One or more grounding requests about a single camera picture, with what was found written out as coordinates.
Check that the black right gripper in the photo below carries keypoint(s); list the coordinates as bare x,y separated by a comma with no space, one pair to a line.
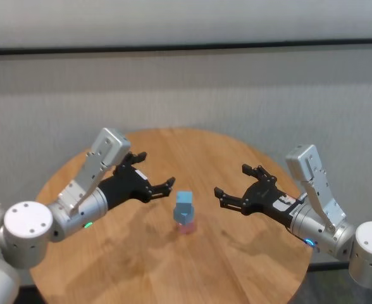
265,196

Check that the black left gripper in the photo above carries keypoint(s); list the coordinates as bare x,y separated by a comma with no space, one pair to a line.
126,187

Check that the blue cube block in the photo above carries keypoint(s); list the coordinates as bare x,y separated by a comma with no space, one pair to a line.
184,198
183,215

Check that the pink cube block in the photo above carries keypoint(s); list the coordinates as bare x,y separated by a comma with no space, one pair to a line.
186,228

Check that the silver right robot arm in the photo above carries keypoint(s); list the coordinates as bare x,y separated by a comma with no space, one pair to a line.
341,237

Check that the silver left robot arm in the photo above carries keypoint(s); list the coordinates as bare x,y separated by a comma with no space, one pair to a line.
31,228

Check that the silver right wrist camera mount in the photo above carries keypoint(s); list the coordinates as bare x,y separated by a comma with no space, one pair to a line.
315,183

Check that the black wall rail strip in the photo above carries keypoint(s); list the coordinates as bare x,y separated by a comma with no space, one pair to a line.
186,47

